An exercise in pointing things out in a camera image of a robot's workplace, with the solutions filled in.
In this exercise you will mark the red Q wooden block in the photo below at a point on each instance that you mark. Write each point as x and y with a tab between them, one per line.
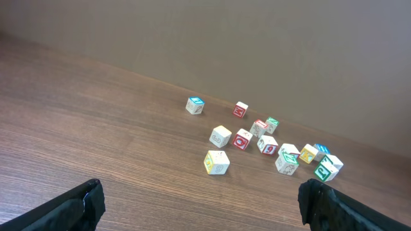
242	139

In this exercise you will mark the red nine wooden block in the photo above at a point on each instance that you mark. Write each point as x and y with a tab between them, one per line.
267	144

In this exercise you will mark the yellow top wooden block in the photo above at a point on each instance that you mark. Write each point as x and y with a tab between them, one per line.
220	136

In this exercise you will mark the green Z wooden block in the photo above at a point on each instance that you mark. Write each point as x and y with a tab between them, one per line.
286	163

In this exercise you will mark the red I letter block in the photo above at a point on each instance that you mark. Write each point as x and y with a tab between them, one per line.
258	128

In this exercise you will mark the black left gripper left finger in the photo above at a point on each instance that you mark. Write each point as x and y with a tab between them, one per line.
80	208

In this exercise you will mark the yellow K wooden block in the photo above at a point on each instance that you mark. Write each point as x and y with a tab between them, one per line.
308	153

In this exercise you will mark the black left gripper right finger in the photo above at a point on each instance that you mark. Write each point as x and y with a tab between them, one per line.
327	209

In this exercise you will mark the white fish wooden block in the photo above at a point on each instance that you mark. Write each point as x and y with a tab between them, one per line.
334	160

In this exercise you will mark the blue H wooden block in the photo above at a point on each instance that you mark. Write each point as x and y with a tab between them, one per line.
322	150

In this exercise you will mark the white yellow edged block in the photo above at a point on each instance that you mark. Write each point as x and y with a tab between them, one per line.
216	162

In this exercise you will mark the blue letter block far left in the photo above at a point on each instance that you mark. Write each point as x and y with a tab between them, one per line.
195	105

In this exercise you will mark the green edged white block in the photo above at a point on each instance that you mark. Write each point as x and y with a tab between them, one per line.
325	171

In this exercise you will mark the red letter block top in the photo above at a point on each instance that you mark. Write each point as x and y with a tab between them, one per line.
240	109

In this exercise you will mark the green N letter block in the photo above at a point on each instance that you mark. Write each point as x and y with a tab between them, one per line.
272	124

